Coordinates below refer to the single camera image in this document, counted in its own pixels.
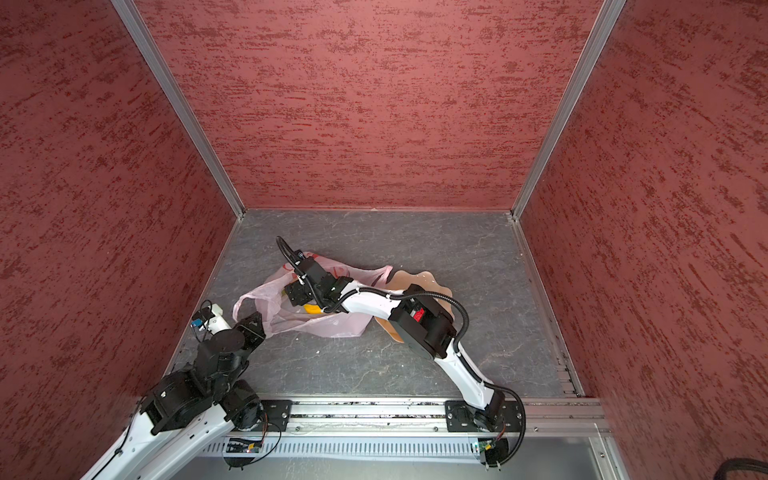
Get pink plastic shopping bag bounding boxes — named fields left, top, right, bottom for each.
left=232, top=252, right=393, bottom=338

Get peach scalloped plate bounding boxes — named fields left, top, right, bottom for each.
left=374, top=270, right=452, bottom=344

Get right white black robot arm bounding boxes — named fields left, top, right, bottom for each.
left=285, top=254, right=505, bottom=432

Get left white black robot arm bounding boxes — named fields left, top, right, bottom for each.
left=83, top=305, right=269, bottom=479

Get yellow fake banana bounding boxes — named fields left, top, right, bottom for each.
left=303, top=304, right=324, bottom=315

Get left small circuit board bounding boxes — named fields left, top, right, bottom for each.
left=225, top=438, right=263, bottom=454

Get small circuit board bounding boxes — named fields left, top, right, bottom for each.
left=225, top=438, right=263, bottom=454
left=473, top=438, right=509, bottom=458

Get right small circuit board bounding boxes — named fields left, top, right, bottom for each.
left=473, top=438, right=509, bottom=458

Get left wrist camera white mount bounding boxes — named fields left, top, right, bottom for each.
left=190, top=302, right=232, bottom=335

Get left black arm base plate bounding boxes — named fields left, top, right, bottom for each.
left=234, top=399, right=294, bottom=433

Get white slotted cable duct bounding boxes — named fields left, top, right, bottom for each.
left=199, top=436, right=480, bottom=463

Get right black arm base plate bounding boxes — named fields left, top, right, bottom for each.
left=444, top=400, right=525, bottom=433

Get aluminium front rail frame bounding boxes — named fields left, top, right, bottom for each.
left=122, top=394, right=610, bottom=438

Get left aluminium corner post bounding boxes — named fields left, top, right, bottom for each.
left=111, top=0, right=247, bottom=221

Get aluminium corner post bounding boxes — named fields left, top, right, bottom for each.
left=111, top=0, right=247, bottom=221
left=510, top=0, right=626, bottom=222

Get right aluminium corner post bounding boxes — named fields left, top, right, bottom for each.
left=510, top=0, right=626, bottom=222

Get black corrugated hose corner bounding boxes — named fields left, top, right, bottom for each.
left=713, top=458, right=768, bottom=480

